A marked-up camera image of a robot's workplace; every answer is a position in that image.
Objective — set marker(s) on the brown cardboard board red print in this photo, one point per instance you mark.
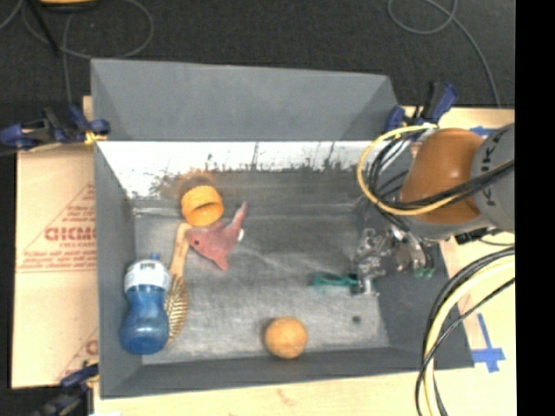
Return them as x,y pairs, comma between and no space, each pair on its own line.
52,275

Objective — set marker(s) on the black cylinder on white bracket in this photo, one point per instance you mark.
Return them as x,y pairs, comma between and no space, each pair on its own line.
472,235

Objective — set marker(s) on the wooden hairbrush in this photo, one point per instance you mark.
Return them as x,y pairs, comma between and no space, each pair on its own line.
178,306

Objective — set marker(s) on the pink toy fish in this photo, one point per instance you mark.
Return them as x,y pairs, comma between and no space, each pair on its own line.
214,238

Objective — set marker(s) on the teal green sunglasses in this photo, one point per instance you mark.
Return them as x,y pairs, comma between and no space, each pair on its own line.
329,281

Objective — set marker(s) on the orange ball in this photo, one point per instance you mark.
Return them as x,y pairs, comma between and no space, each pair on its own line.
286,337

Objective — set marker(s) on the blue plastic bottle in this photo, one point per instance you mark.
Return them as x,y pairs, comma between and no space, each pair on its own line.
145,314

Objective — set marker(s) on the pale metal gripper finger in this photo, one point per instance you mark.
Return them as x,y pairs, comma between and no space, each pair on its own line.
367,242
366,277

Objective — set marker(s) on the orange plastic cup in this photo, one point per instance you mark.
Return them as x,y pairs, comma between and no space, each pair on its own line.
201,206

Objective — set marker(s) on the grey metal bin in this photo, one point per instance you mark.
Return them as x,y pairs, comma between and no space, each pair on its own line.
277,275

